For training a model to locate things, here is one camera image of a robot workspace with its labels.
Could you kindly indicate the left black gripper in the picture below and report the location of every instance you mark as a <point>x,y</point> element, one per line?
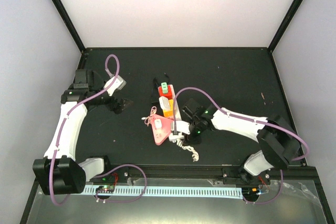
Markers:
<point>117,109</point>

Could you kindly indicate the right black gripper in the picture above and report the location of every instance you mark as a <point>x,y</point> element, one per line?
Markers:
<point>194,140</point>

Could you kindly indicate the white long power strip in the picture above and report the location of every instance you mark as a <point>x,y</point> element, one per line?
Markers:
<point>176,115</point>

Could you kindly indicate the pink triangular power strip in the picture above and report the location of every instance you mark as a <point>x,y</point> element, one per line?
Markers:
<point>161,135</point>

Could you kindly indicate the white USB charger plug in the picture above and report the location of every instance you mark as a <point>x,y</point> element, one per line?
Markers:
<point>157,124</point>

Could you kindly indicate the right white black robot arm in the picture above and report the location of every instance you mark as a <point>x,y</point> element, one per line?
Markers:
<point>273,135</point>

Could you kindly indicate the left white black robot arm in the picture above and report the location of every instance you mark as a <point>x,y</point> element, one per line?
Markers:
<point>58,172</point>

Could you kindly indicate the yellow cube socket adapter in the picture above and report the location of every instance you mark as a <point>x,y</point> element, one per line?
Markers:
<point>169,114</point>

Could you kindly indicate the red cube socket adapter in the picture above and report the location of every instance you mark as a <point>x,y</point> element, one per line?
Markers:
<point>168,95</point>

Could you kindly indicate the green white plug adapter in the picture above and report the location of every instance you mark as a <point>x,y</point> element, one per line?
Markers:
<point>164,88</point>

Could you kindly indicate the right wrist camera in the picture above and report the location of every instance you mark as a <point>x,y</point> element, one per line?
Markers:
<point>180,127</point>

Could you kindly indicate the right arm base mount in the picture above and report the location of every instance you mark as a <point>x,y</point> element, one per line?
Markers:
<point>236,175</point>

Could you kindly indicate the white slotted cable duct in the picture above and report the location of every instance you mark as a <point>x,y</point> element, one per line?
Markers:
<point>163,191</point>

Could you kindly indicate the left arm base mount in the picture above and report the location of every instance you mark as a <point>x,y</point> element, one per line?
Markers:
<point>119,175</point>

